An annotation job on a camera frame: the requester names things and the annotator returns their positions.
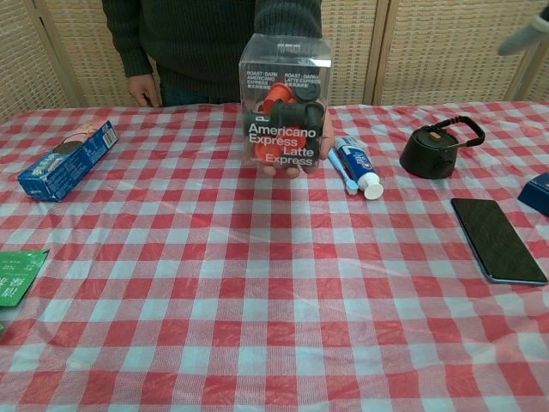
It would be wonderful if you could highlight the person's right hand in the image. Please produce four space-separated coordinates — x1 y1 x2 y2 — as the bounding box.
126 75 158 108

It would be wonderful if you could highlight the person's left hand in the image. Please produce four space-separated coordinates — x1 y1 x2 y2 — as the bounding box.
256 111 336 180

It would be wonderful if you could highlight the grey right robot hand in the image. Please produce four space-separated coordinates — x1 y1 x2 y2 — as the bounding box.
497 7 549 57

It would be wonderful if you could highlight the clear coffee capsule box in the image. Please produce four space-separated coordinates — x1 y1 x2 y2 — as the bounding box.
238 32 332 169

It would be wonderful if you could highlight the person's left forearm dark sleeve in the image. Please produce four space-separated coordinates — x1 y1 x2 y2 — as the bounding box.
252 0 323 43

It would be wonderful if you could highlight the person's right forearm dark sleeve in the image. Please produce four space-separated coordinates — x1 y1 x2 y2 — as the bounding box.
100 0 152 80

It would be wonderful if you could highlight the person's torso dark sweater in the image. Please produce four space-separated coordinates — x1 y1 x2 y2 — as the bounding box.
130 0 258 108

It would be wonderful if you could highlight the blue cookie box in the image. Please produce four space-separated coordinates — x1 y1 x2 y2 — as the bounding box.
16 119 119 203

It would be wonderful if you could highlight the dark blue box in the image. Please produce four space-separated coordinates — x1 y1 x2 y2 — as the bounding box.
516 171 549 218

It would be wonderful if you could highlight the red white checkered tablecloth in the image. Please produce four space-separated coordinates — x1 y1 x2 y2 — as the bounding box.
0 100 549 412

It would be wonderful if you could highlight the light blue toothbrush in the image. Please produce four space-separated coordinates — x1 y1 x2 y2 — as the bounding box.
327 150 359 197

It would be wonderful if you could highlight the blue white toothpaste tube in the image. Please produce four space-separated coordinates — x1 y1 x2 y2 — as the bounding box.
332 136 383 201

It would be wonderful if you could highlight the woven wooden folding screen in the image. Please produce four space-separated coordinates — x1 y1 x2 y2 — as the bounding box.
0 0 549 124

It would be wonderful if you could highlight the black iron teapot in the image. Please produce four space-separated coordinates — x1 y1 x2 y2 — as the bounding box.
398 115 486 179

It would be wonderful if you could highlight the black smartphone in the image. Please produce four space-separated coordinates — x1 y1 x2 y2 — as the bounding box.
449 197 549 286

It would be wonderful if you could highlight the green printed packet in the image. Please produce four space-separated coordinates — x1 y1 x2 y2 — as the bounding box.
0 249 51 309

